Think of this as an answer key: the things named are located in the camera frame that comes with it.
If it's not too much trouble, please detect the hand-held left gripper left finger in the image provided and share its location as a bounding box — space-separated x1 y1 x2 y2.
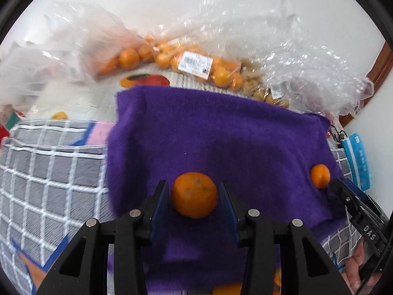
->
35 180 170 295

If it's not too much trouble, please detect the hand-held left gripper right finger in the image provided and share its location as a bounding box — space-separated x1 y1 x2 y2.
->
219 181 353 295

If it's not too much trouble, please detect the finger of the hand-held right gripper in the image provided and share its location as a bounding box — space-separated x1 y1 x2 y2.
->
342 177 391 222
328 178 385 256

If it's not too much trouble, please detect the mottled orange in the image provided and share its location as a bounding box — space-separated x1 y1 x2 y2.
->
170 172 219 219

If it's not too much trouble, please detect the person's right hand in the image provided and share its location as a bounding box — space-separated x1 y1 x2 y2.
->
340 238 373 294

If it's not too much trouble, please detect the blue tissue pack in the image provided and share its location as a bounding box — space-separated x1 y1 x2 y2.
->
344 133 372 191

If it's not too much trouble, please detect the purple towel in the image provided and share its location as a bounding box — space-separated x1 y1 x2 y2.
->
104 84 351 292

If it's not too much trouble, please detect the grey grid printed blanket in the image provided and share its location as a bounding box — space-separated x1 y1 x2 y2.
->
0 118 369 295

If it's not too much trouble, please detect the white fruit-print mat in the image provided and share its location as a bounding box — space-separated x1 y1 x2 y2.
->
31 64 246 120

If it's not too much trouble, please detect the pile of bagged kiwis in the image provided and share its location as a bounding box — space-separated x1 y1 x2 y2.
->
241 58 291 109

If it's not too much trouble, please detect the pile of oranges in clear bag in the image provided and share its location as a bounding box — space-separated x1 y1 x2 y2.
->
150 38 244 91

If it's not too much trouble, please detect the large crumpled clear bag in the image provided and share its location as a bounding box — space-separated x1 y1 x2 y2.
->
184 0 375 117

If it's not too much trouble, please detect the pile of oranges in translucent bag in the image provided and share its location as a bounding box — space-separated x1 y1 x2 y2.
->
98 44 154 76

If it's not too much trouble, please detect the red green packet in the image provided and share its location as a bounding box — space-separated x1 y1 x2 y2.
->
0 104 27 140

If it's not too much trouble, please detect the clear labelled plastic bag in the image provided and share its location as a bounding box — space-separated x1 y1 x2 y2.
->
144 21 246 91

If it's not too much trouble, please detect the translucent plastic bag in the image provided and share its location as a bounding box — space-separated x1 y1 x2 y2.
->
43 1 148 83

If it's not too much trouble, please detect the white plastic bag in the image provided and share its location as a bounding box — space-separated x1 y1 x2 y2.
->
0 41 80 108

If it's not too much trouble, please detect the black cable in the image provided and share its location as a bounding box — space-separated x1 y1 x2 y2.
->
327 124 349 148

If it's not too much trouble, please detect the brown wooden door frame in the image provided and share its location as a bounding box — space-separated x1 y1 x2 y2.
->
339 41 393 128

